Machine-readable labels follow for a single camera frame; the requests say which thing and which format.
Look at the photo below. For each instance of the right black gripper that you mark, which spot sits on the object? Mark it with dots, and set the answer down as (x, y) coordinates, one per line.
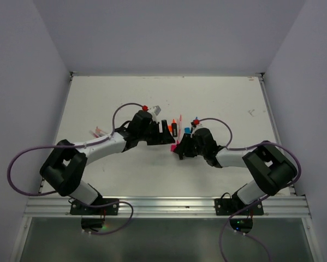
(183, 147)

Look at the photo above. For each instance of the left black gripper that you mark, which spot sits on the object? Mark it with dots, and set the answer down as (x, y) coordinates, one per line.
(160, 137)

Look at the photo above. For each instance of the black orange highlighter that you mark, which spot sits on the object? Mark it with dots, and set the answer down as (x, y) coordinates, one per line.
(174, 128)

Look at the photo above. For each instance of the pink translucent highlighter pen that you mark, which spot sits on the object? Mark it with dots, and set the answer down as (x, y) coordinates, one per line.
(179, 125)

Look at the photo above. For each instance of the white pen pink cap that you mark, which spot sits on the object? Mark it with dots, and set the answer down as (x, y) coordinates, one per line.
(100, 131)

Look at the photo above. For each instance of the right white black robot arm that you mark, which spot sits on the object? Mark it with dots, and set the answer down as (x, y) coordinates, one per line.
(270, 169)

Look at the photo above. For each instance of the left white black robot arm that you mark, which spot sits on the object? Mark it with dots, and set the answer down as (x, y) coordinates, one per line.
(65, 165)

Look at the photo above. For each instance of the dark pen with purple tip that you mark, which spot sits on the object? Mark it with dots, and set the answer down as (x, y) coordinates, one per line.
(94, 134)

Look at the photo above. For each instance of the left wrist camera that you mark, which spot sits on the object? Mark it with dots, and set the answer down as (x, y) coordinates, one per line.
(154, 111)

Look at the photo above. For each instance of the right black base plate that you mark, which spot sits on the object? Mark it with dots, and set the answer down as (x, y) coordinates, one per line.
(228, 206)

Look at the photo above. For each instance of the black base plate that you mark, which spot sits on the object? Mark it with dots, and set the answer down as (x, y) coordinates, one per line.
(228, 206)
(100, 207)

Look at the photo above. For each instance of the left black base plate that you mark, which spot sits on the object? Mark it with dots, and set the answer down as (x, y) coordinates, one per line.
(100, 207)

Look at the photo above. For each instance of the aluminium mounting rail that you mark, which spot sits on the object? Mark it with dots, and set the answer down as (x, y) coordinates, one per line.
(174, 207)

